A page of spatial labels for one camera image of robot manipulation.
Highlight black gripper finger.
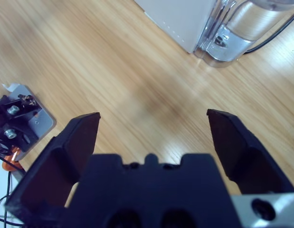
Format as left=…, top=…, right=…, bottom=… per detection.
left=206, top=109, right=294, bottom=196
left=3, top=112, right=101, bottom=225

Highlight white capsule coffee machine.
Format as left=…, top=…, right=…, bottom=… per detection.
left=133, top=0, right=217, bottom=54

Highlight white tape tag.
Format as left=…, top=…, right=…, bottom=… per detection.
left=1, top=82, right=21, bottom=93

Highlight clear water tank black lid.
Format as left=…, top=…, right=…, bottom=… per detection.
left=193, top=0, right=294, bottom=69

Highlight light grey camera mount plate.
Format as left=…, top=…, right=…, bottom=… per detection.
left=8, top=84, right=57, bottom=160

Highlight orange cable clip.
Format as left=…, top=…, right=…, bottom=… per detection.
left=1, top=146, right=22, bottom=172

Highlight black camera mast with bracket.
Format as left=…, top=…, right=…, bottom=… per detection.
left=0, top=94, right=41, bottom=153

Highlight thin black wires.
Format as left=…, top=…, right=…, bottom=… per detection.
left=0, top=140, right=27, bottom=226

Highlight black machine power cable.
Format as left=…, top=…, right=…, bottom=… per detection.
left=246, top=9, right=294, bottom=54

